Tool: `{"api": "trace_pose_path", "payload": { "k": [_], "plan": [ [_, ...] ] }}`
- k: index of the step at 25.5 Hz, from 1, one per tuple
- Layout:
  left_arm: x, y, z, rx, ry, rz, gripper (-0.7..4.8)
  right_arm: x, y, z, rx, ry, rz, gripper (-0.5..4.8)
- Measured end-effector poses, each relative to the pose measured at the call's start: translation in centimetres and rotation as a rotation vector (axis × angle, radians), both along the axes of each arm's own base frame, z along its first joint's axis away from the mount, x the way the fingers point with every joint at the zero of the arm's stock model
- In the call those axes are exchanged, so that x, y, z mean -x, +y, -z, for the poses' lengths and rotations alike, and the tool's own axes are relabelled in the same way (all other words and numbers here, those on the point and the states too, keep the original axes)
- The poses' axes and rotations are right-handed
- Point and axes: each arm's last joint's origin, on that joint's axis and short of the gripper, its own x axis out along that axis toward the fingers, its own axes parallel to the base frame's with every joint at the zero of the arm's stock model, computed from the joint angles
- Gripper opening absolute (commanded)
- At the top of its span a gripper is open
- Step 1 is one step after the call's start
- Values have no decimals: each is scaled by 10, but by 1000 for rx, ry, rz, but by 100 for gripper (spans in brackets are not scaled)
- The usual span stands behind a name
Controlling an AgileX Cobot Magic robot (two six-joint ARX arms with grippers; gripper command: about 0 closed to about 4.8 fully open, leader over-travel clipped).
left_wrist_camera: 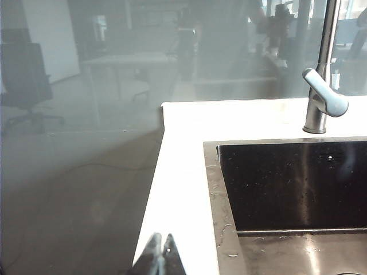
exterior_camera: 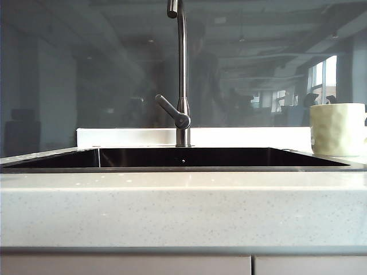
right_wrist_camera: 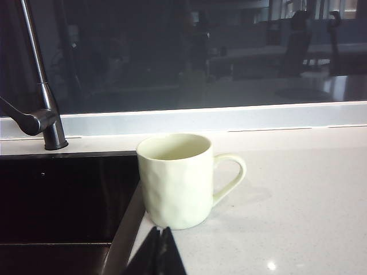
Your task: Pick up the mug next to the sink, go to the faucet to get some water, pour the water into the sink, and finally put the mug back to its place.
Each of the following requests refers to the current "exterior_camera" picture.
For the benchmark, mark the black undermount sink basin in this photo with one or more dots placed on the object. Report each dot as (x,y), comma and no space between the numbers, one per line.
(183,159)

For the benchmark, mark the pale green ceramic mug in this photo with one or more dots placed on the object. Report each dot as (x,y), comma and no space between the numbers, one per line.
(335,129)

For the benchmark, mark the wide grey cabinet door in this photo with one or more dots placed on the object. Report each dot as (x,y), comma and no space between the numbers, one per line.
(126,266)

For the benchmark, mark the white backsplash ledge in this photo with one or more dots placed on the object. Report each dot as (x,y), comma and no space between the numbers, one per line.
(129,137)

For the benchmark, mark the narrow grey cabinet door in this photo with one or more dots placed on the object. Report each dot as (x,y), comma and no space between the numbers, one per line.
(312,266)

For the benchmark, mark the tall steel gooseneck faucet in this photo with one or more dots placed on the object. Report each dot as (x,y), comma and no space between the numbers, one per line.
(182,57)

